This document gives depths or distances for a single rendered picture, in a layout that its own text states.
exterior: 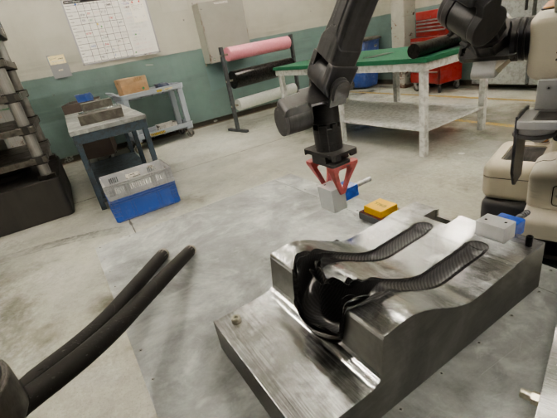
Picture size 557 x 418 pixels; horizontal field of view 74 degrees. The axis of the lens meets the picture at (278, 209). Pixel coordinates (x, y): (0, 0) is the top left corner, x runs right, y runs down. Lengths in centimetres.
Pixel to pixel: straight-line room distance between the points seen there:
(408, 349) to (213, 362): 32
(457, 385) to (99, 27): 660
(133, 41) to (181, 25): 84
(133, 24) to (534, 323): 663
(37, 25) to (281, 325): 641
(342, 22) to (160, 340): 64
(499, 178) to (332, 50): 80
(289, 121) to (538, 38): 52
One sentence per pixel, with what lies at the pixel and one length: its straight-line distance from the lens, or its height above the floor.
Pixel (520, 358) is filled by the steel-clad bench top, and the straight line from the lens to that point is 66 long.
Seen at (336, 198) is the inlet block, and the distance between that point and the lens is 80.
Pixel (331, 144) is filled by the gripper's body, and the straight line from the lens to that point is 76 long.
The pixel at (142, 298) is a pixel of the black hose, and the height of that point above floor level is 89.
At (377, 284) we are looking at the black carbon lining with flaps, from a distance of 57.
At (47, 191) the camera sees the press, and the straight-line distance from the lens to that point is 423.
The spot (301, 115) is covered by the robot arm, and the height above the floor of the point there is 113.
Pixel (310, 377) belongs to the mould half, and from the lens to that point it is 53.
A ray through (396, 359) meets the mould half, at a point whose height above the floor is 88.
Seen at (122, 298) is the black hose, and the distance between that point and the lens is 78.
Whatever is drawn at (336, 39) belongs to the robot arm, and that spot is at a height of 125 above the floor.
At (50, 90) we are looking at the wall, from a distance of 674.
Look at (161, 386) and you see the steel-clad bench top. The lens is 68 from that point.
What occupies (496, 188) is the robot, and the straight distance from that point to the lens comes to 134.
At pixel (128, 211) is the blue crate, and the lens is 361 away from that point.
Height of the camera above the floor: 127
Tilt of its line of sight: 25 degrees down
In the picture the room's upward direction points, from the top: 11 degrees counter-clockwise
